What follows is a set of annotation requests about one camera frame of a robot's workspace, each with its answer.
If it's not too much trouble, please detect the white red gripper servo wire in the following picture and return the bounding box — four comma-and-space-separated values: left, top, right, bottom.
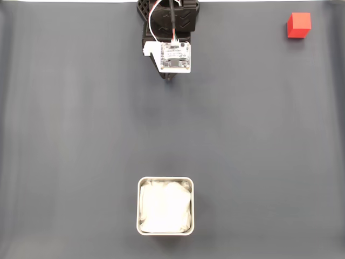
147, 0, 162, 43

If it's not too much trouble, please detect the red cube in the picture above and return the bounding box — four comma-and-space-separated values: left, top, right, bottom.
286, 12, 312, 39

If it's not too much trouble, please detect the square metal tin box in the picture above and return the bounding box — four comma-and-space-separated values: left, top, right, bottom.
136, 176, 195, 236

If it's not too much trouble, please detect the dark grey table mat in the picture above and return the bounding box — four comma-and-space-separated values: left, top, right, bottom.
0, 2, 345, 259

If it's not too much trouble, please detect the black camera cable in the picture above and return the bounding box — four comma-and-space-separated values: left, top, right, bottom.
168, 0, 178, 41

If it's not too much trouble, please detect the white cloth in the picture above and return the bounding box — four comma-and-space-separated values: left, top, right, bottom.
139, 180, 192, 233

